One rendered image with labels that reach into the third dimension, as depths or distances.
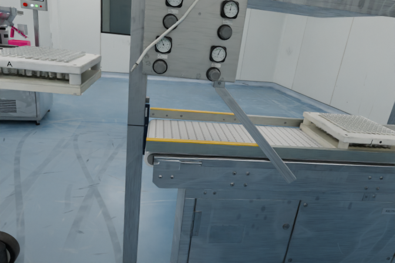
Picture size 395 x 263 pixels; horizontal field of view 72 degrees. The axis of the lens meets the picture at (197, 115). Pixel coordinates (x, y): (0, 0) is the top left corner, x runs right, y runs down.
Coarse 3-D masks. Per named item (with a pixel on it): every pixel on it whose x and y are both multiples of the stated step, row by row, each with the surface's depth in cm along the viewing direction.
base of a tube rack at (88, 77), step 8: (88, 72) 81; (96, 72) 82; (0, 80) 62; (8, 80) 62; (16, 80) 63; (24, 80) 63; (32, 80) 64; (40, 80) 65; (48, 80) 66; (56, 80) 67; (64, 80) 68; (88, 80) 72; (0, 88) 63; (8, 88) 63; (16, 88) 63; (24, 88) 63; (32, 88) 64; (40, 88) 64; (48, 88) 64; (56, 88) 64; (64, 88) 65; (72, 88) 65; (80, 88) 65
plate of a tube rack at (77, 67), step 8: (0, 56) 63; (8, 56) 64; (16, 56) 66; (88, 56) 80; (96, 56) 82; (0, 64) 61; (16, 64) 62; (24, 64) 62; (32, 64) 62; (40, 64) 62; (48, 64) 62; (56, 64) 63; (64, 64) 64; (72, 64) 65; (80, 64) 66; (88, 64) 71; (56, 72) 63; (64, 72) 63; (72, 72) 64; (80, 72) 64
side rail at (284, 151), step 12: (156, 144) 70; (168, 144) 70; (180, 144) 71; (192, 144) 71; (204, 144) 72; (216, 144) 72; (264, 156) 75; (288, 156) 76; (300, 156) 77; (312, 156) 77; (324, 156) 78; (336, 156) 78; (348, 156) 79; (360, 156) 80; (372, 156) 80; (384, 156) 81
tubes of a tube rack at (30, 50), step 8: (24, 48) 74; (32, 48) 75; (40, 48) 77; (24, 56) 66; (32, 56) 67; (40, 56) 67; (56, 56) 68; (64, 56) 69; (32, 72) 68; (40, 72) 68; (48, 72) 68
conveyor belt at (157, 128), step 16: (160, 128) 88; (176, 128) 90; (192, 128) 92; (208, 128) 93; (224, 128) 95; (240, 128) 97; (272, 128) 101; (288, 128) 103; (272, 144) 86; (288, 144) 87; (304, 144) 89; (320, 144) 90; (144, 160) 73; (320, 160) 80; (336, 160) 81
